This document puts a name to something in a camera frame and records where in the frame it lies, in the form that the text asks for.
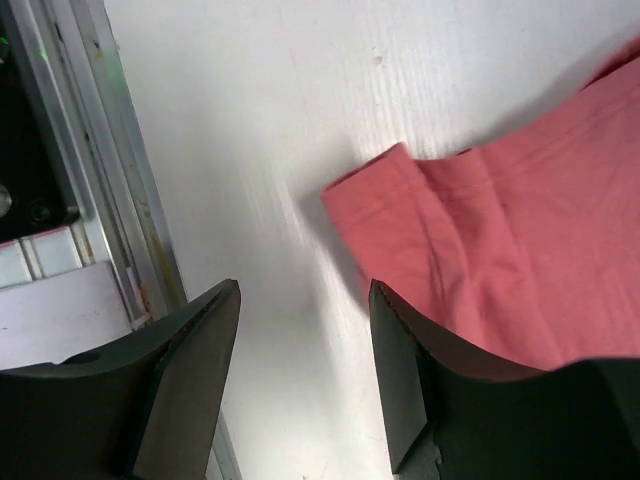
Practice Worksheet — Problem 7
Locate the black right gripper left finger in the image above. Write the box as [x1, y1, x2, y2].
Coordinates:
[1, 279, 240, 479]

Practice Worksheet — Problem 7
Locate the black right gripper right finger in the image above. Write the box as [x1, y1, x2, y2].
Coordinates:
[369, 281, 639, 479]

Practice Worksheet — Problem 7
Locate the pink red t-shirt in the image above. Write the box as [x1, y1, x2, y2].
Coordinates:
[323, 41, 639, 370]

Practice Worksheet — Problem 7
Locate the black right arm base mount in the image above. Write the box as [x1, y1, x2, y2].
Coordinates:
[1, 1, 80, 243]

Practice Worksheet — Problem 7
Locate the aluminium table frame rail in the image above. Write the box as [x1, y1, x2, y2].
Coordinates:
[1, 1, 239, 479]

